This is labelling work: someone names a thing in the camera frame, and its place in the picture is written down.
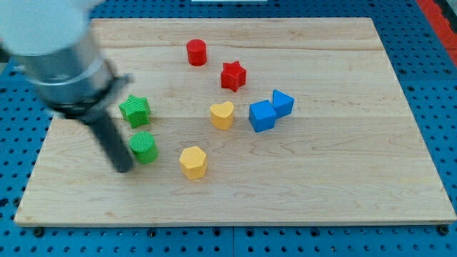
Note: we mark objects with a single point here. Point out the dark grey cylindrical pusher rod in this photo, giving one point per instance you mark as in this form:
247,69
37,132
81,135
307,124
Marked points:
110,140

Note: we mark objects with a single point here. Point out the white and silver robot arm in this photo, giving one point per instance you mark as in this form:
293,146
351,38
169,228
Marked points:
53,43

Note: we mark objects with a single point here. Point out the yellow hexagon block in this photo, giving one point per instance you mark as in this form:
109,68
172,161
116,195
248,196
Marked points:
193,162

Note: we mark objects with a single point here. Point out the blue cube block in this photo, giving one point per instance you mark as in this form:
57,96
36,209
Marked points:
262,116

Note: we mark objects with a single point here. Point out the green cylinder block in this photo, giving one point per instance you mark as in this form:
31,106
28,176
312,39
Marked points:
143,146

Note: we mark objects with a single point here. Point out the green star block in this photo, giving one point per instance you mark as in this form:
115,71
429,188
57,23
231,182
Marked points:
135,110

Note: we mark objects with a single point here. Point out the yellow heart block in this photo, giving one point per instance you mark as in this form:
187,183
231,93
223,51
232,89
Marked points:
222,115

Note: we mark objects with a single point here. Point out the light wooden board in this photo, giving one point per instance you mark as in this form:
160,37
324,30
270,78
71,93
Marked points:
349,154

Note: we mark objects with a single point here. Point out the red cylinder block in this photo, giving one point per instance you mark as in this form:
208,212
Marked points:
196,52

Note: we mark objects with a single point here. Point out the red star block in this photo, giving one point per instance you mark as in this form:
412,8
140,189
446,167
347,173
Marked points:
233,76

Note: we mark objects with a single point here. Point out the blue triangular prism block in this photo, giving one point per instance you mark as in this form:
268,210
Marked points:
282,103

